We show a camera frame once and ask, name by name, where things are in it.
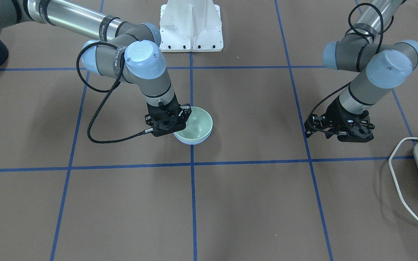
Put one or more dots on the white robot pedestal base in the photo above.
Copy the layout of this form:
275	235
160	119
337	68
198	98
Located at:
191	26

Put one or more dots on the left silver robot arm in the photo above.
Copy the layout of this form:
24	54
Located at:
380	68

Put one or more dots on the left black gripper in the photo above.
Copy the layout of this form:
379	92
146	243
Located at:
335	115

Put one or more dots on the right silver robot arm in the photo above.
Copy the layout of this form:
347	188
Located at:
118	49

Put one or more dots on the blue bowl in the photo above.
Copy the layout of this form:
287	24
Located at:
189	140

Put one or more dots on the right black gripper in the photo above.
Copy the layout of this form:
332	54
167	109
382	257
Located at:
186	111

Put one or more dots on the green bowl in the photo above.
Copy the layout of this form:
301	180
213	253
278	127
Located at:
199	123

